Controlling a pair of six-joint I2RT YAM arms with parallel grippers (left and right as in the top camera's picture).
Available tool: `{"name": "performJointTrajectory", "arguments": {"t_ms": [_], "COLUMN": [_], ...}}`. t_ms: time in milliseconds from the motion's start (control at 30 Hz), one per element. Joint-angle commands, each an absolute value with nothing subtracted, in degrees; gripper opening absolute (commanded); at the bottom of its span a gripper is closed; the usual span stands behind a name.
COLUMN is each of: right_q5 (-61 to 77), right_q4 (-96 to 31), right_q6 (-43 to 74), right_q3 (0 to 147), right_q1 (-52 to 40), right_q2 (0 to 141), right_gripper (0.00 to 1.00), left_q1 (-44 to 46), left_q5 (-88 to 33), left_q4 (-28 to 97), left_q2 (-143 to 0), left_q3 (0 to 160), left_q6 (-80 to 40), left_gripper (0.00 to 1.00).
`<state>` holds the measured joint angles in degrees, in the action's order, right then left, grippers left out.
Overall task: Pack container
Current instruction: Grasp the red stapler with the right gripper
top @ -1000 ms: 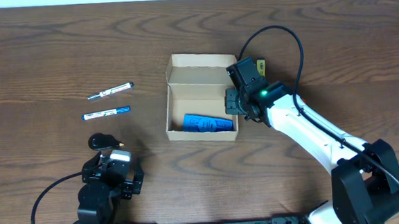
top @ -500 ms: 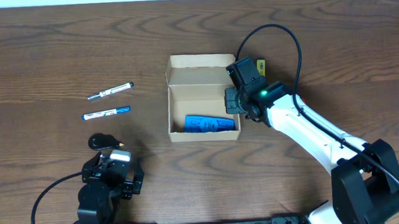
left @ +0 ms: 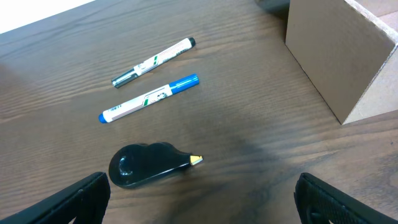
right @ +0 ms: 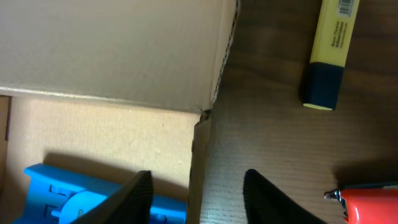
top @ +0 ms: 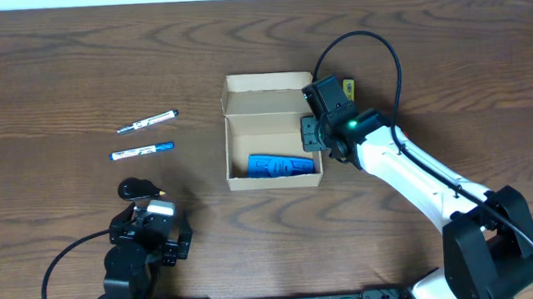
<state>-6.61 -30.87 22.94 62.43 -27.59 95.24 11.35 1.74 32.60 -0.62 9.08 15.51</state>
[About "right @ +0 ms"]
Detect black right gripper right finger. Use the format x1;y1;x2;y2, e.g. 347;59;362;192
243;169;324;224

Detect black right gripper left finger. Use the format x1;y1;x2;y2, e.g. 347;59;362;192
73;170;154;224

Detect red handled pliers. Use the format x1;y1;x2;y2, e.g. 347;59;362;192
324;185;397;224

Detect yellow highlighter pen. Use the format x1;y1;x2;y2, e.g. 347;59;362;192
302;0;359;111

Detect blue plastic tool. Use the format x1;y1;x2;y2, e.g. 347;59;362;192
13;164;187;223

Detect open cardboard box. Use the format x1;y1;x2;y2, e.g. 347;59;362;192
1;0;240;223

